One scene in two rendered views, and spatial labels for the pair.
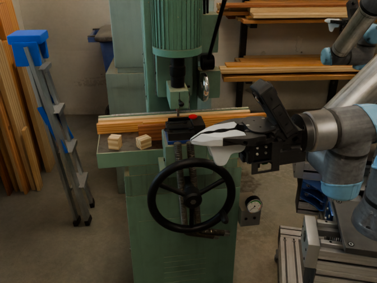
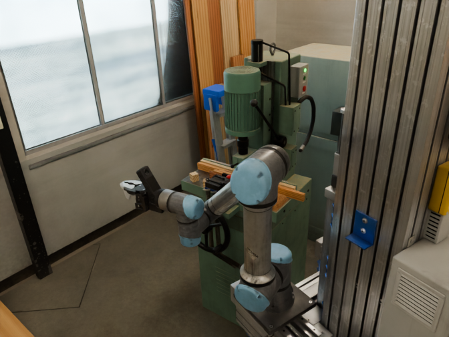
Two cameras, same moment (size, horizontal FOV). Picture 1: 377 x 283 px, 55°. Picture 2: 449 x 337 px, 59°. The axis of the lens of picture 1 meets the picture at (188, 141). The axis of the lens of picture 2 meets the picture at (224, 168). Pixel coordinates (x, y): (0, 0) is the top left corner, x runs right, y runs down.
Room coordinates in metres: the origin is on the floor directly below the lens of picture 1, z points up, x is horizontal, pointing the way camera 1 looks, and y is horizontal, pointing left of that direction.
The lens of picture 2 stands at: (-0.09, -1.21, 1.94)
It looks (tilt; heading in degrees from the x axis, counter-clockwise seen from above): 27 degrees down; 45
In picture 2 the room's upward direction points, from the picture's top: 2 degrees counter-clockwise
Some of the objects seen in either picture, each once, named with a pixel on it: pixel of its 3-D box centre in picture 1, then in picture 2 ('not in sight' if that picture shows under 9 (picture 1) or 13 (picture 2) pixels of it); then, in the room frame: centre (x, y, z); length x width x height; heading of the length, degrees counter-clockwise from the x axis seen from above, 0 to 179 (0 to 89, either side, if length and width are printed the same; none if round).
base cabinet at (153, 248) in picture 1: (176, 218); (254, 250); (1.41, 0.06, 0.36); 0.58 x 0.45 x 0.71; 9
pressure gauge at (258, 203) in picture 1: (253, 205); not in sight; (1.12, -0.25, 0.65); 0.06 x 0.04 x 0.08; 99
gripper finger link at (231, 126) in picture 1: (214, 142); (133, 188); (0.58, -0.05, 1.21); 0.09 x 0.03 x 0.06; 102
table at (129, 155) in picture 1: (180, 147); (231, 195); (1.18, 0.03, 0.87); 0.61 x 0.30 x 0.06; 99
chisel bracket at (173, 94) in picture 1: (177, 95); (245, 160); (1.31, 0.04, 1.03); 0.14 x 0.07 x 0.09; 9
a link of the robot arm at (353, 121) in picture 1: (352, 127); (186, 206); (0.62, -0.31, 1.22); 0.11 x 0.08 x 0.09; 102
